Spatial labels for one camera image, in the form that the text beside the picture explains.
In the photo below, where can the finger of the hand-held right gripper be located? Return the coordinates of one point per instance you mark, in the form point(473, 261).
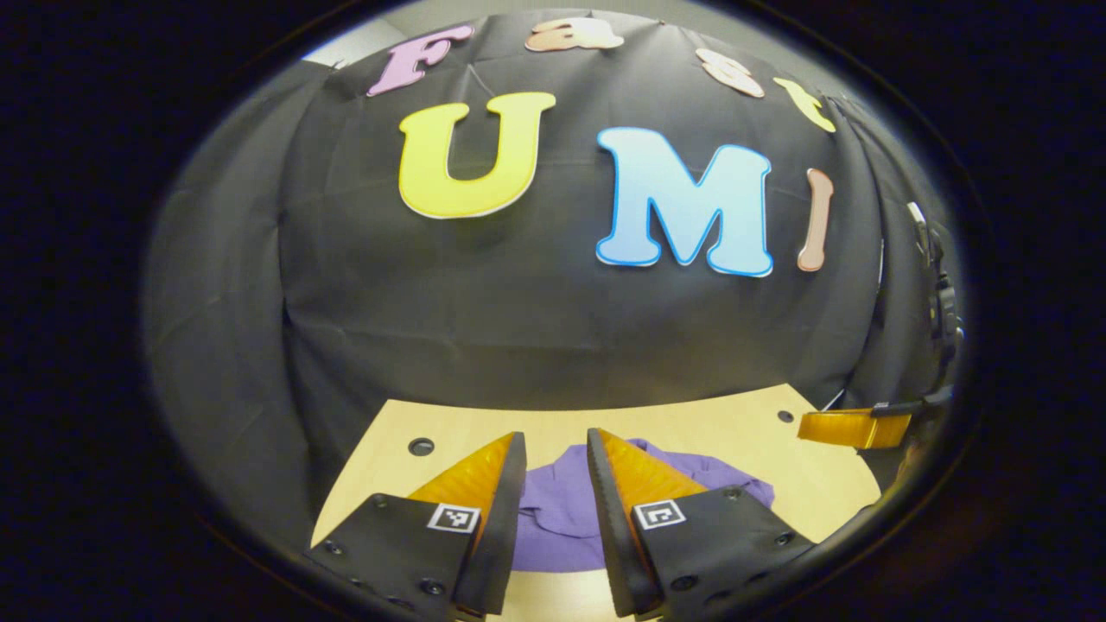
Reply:
point(851, 429)

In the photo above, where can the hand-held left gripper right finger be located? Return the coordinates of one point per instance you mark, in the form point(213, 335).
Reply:
point(618, 544)

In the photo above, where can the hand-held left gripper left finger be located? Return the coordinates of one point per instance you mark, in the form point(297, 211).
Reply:
point(501, 536)

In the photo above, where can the purple button shirt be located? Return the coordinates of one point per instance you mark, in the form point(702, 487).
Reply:
point(562, 510)

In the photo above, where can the black backdrop cloth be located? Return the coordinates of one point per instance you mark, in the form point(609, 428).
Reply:
point(518, 311)

